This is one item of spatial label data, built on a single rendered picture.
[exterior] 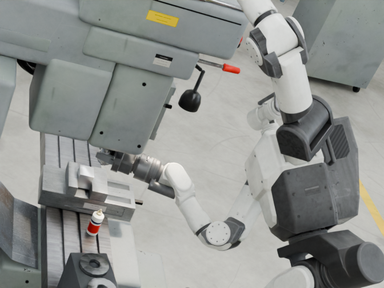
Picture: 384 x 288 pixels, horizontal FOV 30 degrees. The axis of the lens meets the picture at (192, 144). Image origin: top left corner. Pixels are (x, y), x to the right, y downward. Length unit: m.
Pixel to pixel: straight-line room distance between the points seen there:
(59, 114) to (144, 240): 2.04
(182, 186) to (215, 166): 2.67
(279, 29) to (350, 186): 0.55
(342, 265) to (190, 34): 0.76
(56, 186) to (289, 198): 0.95
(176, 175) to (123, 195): 0.40
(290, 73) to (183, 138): 3.38
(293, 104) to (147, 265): 1.23
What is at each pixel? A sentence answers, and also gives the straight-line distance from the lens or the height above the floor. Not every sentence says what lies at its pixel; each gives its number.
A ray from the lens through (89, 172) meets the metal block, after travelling 2.63.
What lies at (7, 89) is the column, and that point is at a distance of 1.99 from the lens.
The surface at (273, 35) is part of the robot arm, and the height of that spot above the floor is 1.97.
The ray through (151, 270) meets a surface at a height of 0.70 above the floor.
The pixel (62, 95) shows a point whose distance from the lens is 2.12.
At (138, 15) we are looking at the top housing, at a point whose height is 1.80.
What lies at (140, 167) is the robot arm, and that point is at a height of 1.26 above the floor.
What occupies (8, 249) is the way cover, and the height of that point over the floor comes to 0.87.
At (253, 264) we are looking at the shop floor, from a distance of 4.32.
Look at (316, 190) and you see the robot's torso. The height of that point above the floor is 1.58.
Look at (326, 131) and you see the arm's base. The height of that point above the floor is 1.74.
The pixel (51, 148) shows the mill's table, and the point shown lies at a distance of 2.93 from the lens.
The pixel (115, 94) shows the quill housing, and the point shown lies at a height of 1.52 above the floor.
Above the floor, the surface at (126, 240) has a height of 0.82.
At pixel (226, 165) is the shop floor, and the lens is 5.05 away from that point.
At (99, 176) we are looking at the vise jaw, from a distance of 2.68.
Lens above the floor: 2.56
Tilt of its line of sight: 30 degrees down
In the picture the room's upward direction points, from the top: 25 degrees clockwise
